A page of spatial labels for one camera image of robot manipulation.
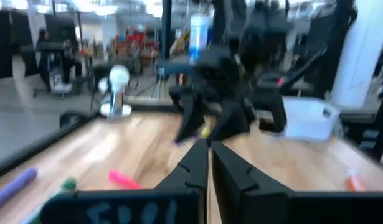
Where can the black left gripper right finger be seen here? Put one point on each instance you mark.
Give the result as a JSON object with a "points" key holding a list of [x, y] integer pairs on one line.
{"points": [[238, 193]]}

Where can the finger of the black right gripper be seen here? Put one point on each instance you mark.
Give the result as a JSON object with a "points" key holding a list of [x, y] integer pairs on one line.
{"points": [[231, 121], [191, 115]]}

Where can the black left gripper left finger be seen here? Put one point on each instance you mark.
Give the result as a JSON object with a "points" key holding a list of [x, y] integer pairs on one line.
{"points": [[191, 177]]}

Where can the yellow highlighter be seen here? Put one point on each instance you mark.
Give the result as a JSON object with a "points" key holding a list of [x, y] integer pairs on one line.
{"points": [[205, 133]]}

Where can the orange Expo dry-erase marker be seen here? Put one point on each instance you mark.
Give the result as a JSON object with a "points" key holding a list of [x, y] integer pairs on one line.
{"points": [[354, 183]]}

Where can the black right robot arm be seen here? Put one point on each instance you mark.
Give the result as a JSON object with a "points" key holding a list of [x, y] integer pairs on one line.
{"points": [[266, 46]]}

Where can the white blue spray can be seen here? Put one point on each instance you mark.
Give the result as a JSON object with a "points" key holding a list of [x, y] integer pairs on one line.
{"points": [[199, 37]]}

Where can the white light bulb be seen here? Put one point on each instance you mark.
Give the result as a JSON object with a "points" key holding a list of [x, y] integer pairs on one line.
{"points": [[119, 76]]}

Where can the purple highlighter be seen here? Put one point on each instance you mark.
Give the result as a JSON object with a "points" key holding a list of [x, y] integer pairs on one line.
{"points": [[13, 188]]}

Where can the black vertical post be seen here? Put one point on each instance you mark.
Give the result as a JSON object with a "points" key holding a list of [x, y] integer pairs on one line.
{"points": [[166, 31]]}

